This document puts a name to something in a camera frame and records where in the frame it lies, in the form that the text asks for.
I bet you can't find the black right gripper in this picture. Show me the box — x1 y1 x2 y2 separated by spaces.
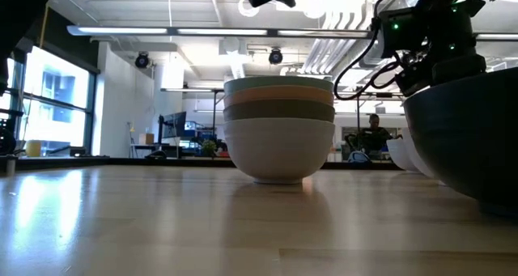
394 0 487 98

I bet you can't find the pale green bowl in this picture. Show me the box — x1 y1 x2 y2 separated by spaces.
223 75 335 97

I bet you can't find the dark bowl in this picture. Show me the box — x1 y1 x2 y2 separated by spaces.
403 67 518 219

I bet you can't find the pink bowl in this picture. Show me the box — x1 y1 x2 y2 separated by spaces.
223 85 335 108

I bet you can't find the white ribbed bowl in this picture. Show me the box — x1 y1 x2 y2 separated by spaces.
386 138 422 172
400 125 446 186
223 117 336 185

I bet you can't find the grey-brown bowl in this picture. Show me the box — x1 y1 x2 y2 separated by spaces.
223 99 336 123

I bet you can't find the black ceiling spotlight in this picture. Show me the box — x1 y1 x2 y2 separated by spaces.
268 48 284 66
134 52 151 70

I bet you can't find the person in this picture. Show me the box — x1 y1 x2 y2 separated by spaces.
355 113 404 159

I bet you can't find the blue white round object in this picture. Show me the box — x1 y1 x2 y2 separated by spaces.
346 149 372 163

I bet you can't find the black computer monitor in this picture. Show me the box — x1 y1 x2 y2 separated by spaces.
160 111 188 140

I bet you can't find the small green plant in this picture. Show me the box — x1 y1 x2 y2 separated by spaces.
201 139 219 159

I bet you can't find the large window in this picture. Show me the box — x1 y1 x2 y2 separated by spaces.
0 45 98 158

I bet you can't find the yellow bin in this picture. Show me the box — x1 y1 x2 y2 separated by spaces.
24 139 43 159

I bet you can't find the white ring ceiling lamp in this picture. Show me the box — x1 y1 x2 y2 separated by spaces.
237 0 261 19

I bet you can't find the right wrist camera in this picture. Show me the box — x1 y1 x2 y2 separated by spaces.
378 6 432 59

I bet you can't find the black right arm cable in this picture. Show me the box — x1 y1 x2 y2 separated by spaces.
333 0 414 102

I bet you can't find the black aluminium table frame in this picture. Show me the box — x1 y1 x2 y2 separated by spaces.
0 156 401 172

